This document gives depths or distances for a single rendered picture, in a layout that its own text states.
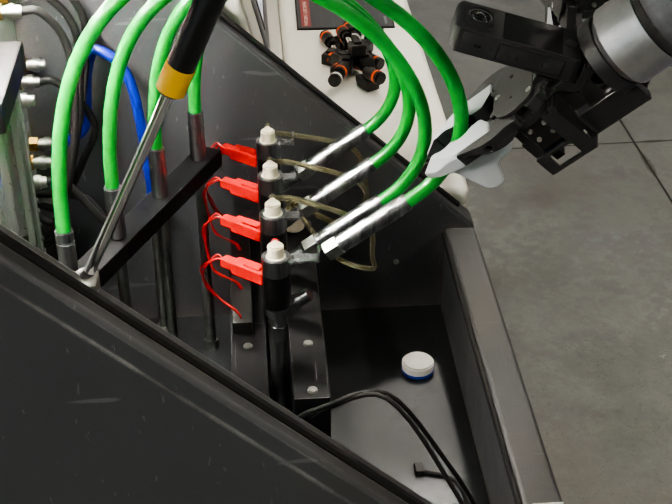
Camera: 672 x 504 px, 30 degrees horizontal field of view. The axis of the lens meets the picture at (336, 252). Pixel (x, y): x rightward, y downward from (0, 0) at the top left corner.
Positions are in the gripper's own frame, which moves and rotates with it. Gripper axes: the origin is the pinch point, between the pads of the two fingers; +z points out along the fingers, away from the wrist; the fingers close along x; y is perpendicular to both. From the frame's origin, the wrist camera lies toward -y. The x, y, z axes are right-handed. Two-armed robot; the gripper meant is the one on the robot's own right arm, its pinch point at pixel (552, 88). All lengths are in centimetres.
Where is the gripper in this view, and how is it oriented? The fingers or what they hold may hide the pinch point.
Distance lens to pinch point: 131.1
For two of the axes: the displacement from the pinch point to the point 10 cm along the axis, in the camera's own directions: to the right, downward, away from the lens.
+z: 0.0, 8.4, 5.5
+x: -0.8, -5.4, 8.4
